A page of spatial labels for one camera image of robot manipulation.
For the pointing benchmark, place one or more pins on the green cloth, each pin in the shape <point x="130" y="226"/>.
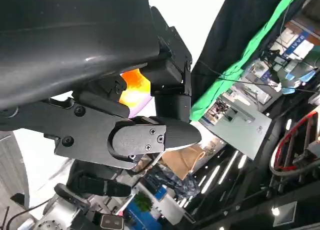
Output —
<point x="212" y="97"/>

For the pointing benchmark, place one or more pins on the black backdrop cloth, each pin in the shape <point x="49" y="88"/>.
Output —
<point x="237" y="27"/>

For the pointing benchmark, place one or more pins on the grey ceiling vent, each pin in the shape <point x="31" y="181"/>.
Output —
<point x="285" y="215"/>

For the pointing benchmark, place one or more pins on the orange and white bread roll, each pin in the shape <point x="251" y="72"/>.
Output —
<point x="135" y="84"/>

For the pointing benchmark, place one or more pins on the lilac plate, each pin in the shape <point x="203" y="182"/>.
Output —
<point x="143" y="106"/>

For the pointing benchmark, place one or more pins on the grey monitor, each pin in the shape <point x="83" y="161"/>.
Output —
<point x="245" y="129"/>

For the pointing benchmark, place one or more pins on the brown paper bag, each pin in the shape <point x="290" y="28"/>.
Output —
<point x="180" y="159"/>

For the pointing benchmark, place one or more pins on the green potted plant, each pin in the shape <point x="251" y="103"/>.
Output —
<point x="143" y="202"/>

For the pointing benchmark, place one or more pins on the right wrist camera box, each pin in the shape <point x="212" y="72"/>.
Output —
<point x="111" y="221"/>

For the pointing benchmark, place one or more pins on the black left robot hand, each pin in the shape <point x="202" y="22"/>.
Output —
<point x="75" y="39"/>

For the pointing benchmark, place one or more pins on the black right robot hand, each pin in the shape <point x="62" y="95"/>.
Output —
<point x="95" y="185"/>

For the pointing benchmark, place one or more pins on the blue box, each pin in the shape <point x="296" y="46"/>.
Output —
<point x="140" y="217"/>

